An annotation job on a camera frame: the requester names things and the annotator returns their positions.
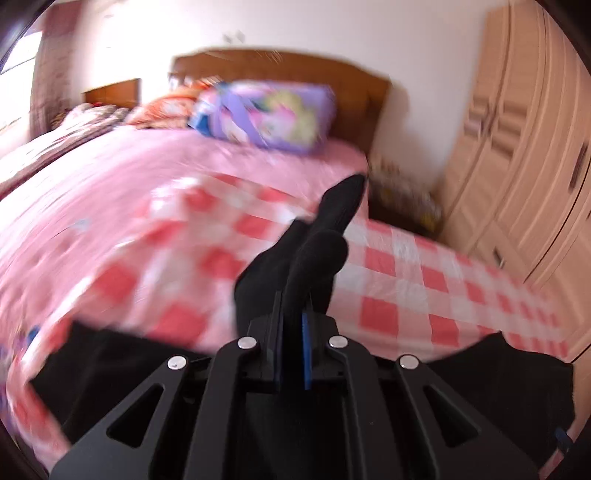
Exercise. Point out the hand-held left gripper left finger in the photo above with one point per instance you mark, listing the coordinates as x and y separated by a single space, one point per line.
276 344

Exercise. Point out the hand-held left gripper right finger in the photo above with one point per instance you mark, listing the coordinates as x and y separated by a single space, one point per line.
306 350

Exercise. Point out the black pants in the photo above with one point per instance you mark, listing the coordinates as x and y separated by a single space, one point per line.
295 263

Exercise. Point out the pink checkered blanket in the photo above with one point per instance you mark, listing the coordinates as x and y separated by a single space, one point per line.
221 258

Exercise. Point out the cluttered bedside table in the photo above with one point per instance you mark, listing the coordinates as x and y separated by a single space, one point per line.
404 194

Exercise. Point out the purple printed pillow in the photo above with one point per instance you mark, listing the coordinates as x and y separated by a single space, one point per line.
265 113

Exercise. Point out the pink bed sheet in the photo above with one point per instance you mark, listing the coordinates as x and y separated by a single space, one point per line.
92 184

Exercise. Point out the orange printed pillow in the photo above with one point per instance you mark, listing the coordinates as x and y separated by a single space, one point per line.
164 108

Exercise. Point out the light wooden wardrobe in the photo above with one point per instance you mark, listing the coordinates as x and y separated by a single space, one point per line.
521 152

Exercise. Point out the small wooden headboard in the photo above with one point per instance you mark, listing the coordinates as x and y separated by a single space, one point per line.
113 92

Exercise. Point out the dark patterned quilt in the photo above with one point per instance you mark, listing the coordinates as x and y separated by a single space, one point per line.
60 134

